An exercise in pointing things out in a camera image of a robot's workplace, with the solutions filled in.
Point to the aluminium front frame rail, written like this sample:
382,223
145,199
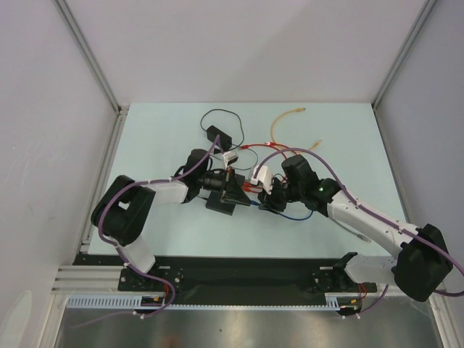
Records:
87,279

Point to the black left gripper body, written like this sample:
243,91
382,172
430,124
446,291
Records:
213,182

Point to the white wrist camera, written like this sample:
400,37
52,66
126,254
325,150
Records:
262,176
229,158

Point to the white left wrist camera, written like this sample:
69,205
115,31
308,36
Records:
229,158

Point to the left aluminium frame post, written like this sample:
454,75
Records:
65,12

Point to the white slotted cable duct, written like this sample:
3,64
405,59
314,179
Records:
139,302

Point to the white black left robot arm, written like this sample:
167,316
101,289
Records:
121,213

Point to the right aluminium frame post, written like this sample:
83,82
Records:
405,50

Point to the black network switch box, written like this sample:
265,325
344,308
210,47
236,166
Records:
214,203

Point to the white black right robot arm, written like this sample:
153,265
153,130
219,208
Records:
418,259

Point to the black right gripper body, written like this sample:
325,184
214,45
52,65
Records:
273,196

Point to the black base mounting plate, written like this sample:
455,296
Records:
249,295

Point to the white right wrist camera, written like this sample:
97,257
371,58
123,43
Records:
262,176

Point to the aluminium frame post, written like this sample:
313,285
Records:
405,50
65,12

